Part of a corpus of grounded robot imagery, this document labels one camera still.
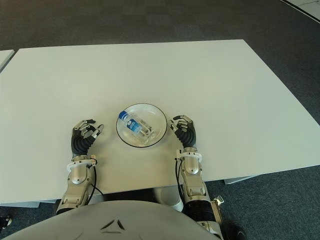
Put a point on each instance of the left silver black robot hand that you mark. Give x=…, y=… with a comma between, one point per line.
x=80, y=145

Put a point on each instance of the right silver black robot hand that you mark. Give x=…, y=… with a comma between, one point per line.
x=187, y=136

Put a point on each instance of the clear water bottle blue cap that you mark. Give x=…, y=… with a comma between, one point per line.
x=132, y=125

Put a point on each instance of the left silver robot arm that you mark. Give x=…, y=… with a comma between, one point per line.
x=77, y=180

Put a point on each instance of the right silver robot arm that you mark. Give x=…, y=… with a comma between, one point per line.
x=195, y=185

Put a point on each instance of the white plate black rim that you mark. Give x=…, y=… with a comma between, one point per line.
x=160, y=117

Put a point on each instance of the silver robot waist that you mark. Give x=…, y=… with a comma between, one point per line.
x=167, y=197

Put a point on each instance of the grey robot torso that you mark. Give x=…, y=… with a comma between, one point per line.
x=112, y=222

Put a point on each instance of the black wheeled stand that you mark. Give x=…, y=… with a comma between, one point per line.
x=6, y=221

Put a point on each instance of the black wheel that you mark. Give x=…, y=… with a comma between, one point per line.
x=236, y=231

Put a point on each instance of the white side table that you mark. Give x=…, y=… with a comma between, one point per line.
x=5, y=57

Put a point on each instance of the white table frame beam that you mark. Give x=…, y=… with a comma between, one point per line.
x=22, y=203
x=237, y=180

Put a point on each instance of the metal bracket bar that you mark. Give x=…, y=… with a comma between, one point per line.
x=216, y=215

